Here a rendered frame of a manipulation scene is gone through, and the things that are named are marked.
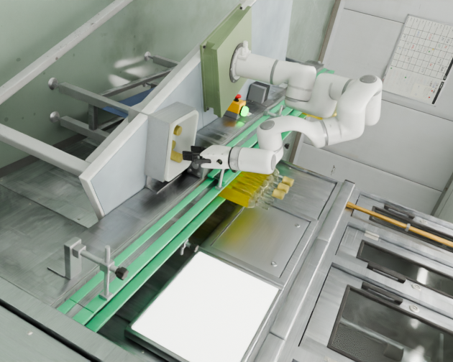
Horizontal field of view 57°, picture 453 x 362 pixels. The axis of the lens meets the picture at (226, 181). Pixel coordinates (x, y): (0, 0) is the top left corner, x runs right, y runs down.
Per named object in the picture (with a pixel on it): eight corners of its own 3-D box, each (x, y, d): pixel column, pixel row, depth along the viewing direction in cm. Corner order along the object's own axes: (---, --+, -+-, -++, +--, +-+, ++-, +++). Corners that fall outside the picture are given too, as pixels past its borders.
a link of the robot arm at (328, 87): (357, 79, 148) (344, 123, 153) (301, 65, 162) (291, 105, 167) (345, 77, 141) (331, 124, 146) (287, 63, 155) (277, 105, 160)
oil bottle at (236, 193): (205, 190, 166) (253, 211, 160) (207, 179, 163) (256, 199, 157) (211, 184, 171) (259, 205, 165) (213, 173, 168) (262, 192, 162)
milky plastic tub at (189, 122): (144, 175, 143) (165, 184, 140) (149, 115, 131) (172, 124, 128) (172, 156, 157) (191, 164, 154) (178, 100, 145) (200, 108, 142)
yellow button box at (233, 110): (222, 114, 188) (236, 119, 186) (225, 98, 185) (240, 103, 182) (229, 110, 194) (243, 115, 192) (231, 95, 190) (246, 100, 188)
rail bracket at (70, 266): (47, 273, 108) (117, 312, 102) (44, 223, 100) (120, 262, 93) (61, 263, 112) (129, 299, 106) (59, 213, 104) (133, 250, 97)
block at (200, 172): (185, 173, 159) (201, 179, 157) (188, 151, 154) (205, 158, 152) (190, 169, 161) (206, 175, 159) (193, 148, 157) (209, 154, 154)
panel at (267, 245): (123, 335, 119) (229, 396, 109) (124, 329, 117) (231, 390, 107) (246, 196, 191) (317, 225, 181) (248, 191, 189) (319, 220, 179)
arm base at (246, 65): (230, 49, 154) (270, 59, 149) (244, 34, 161) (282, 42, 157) (231, 85, 165) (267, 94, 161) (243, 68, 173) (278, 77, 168)
